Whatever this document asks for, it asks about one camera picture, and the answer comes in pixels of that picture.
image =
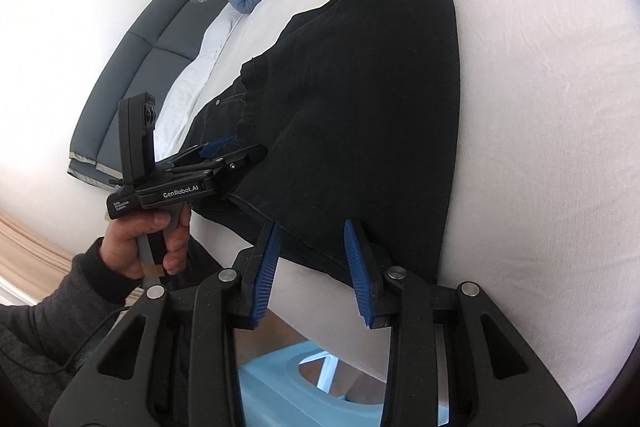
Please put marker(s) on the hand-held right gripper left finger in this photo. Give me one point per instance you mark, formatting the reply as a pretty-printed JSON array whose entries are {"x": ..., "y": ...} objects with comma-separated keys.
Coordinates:
[{"x": 265, "y": 277}]

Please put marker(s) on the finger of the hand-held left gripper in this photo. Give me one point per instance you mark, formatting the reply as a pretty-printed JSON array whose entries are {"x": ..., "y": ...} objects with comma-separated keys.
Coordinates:
[
  {"x": 245, "y": 157},
  {"x": 217, "y": 148}
]

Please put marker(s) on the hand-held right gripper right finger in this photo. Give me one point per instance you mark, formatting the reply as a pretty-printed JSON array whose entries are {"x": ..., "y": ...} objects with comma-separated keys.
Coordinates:
[{"x": 355, "y": 267}]

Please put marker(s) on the black pants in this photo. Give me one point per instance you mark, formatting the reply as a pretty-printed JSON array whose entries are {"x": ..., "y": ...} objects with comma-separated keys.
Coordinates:
[{"x": 360, "y": 107}]

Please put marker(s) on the person's left forearm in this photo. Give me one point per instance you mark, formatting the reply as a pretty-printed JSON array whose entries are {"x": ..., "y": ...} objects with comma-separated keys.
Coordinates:
[{"x": 55, "y": 307}]

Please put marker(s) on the person's left hand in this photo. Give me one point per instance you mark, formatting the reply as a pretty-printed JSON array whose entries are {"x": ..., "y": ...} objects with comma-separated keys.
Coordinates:
[{"x": 125, "y": 242}]

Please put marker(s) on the grey padded headboard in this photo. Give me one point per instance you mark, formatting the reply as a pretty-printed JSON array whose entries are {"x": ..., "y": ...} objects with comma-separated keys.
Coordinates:
[{"x": 130, "y": 72}]

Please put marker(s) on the light blue plastic stool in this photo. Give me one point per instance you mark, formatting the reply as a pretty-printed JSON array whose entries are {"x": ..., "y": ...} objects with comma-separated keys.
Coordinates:
[{"x": 270, "y": 387}]

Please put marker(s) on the bed with white sheet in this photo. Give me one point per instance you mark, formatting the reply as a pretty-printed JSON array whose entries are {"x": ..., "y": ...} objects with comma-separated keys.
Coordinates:
[{"x": 525, "y": 132}]

